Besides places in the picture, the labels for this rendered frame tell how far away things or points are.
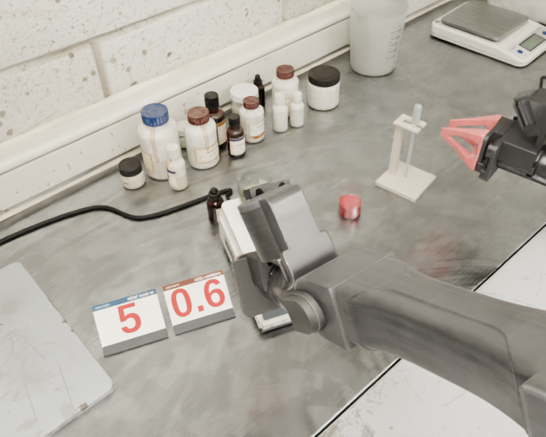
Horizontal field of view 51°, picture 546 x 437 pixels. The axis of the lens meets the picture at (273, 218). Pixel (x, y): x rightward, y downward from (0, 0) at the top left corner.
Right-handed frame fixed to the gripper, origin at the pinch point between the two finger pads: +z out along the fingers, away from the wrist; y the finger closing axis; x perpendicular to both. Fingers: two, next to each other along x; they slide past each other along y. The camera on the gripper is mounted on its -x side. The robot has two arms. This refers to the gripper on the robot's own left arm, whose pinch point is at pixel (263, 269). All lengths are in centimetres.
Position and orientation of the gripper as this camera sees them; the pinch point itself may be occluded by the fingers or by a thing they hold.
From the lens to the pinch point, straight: 73.0
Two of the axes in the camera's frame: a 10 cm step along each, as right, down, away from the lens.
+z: -2.5, -0.1, 9.7
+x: 2.5, 9.7, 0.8
